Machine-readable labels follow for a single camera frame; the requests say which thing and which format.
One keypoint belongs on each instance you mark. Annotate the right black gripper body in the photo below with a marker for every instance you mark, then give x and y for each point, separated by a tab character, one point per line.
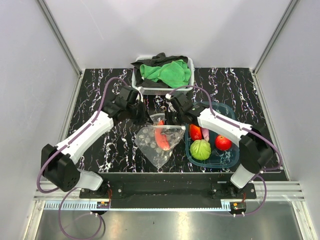
175	118

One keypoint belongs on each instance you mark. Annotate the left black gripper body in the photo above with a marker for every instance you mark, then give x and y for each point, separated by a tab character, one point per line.
137	113

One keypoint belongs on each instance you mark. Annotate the fake watermelon slice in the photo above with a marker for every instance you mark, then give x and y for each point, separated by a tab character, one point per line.
161	137

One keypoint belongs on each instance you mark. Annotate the fake red orange mango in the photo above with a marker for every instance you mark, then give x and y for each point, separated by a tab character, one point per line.
195	132

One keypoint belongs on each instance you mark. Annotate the clear zip top bag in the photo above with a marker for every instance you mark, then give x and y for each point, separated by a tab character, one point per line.
175	134

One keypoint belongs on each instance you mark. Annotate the fake green cabbage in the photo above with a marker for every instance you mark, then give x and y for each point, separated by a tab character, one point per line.
200	150

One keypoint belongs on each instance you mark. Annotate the fake red apple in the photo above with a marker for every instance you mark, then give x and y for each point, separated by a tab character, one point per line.
222	143

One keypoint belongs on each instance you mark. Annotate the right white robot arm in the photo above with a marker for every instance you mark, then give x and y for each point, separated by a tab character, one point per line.
255	150

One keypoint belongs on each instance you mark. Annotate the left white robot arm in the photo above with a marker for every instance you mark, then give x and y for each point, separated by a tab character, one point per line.
58	163

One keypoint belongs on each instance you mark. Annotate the green cloth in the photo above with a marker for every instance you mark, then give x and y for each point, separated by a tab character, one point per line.
170	75

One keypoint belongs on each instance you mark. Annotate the black cloth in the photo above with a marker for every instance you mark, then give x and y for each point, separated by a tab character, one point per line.
155	61

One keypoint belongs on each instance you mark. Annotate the blue transparent plastic container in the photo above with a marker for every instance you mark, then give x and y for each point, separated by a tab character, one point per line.
218	159

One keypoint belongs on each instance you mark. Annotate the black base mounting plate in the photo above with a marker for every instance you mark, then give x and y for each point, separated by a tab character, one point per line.
163	202

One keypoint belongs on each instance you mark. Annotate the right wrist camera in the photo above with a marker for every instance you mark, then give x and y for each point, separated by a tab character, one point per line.
171	101

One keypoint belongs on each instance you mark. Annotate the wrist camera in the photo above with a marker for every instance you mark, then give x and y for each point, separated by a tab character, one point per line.
141	91
171	101

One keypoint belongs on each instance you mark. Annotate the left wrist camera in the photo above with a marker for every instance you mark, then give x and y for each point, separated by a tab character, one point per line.
141	91

